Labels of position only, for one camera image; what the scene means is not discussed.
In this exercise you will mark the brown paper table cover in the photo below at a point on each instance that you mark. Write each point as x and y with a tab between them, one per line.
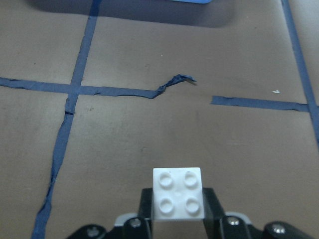
260	162

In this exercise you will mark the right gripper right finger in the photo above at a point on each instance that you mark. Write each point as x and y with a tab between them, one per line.
216	223

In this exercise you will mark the white block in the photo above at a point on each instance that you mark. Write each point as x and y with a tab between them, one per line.
177	194

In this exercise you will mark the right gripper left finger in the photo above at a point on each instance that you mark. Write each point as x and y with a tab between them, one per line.
140	226

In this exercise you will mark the blue plastic tray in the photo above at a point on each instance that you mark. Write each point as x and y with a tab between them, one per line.
195	1

